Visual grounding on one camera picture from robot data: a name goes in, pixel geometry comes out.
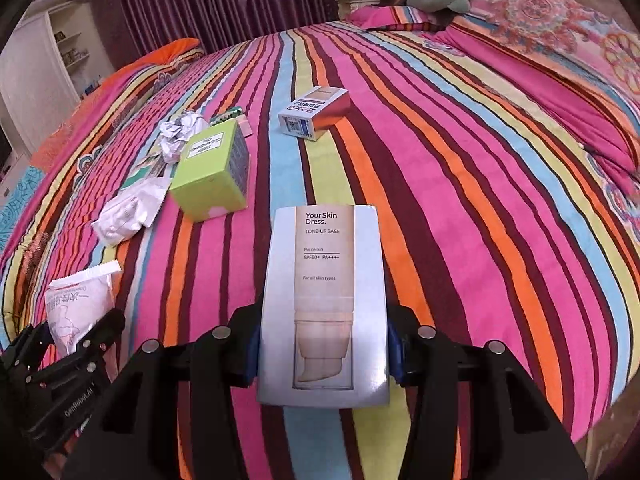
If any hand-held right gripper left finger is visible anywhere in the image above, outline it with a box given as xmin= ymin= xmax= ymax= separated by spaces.
xmin=60 ymin=305 xmax=264 ymax=480

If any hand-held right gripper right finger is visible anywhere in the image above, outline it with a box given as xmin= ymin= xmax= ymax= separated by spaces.
xmin=389 ymin=306 xmax=588 ymax=480

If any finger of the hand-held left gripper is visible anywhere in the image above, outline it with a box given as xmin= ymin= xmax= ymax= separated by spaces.
xmin=50 ymin=308 xmax=126 ymax=378
xmin=0 ymin=324 xmax=53 ymax=371

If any white printed plastic packet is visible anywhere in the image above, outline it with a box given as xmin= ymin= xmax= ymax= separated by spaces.
xmin=44 ymin=261 xmax=122 ymax=356

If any white and beige cosmetics box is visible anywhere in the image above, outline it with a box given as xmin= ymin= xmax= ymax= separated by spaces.
xmin=256 ymin=205 xmax=391 ymax=407

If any white paper ball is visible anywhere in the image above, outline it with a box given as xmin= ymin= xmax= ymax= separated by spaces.
xmin=159 ymin=110 xmax=208 ymax=163

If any crumpled white plastic wrapper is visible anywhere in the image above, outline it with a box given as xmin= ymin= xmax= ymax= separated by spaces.
xmin=91 ymin=177 xmax=172 ymax=247

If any flat green paper wrapper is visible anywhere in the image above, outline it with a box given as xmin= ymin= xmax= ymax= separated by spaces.
xmin=120 ymin=156 xmax=173 ymax=191

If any colourful striped bedspread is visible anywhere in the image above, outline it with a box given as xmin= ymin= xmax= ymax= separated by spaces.
xmin=0 ymin=20 xmax=640 ymax=480

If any light green carton box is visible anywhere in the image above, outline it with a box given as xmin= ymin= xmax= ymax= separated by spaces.
xmin=169 ymin=120 xmax=249 ymax=222

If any green and pink small packet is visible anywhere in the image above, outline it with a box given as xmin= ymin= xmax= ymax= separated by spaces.
xmin=209 ymin=107 xmax=253 ymax=137

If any small white-orange box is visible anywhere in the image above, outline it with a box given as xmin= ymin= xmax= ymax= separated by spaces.
xmin=277 ymin=86 xmax=350 ymax=142

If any white shelf cabinet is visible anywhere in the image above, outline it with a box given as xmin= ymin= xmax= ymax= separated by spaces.
xmin=0 ymin=2 xmax=116 ymax=161

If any pink striped pillow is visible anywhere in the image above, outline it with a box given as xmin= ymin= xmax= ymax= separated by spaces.
xmin=345 ymin=5 xmax=453 ymax=32

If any pink floral patterned pillow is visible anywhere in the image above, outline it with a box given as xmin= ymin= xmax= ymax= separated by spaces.
xmin=440 ymin=0 xmax=640 ymax=191

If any white ornate nightstand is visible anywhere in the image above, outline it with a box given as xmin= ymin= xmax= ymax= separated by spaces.
xmin=336 ymin=0 xmax=383 ymax=21

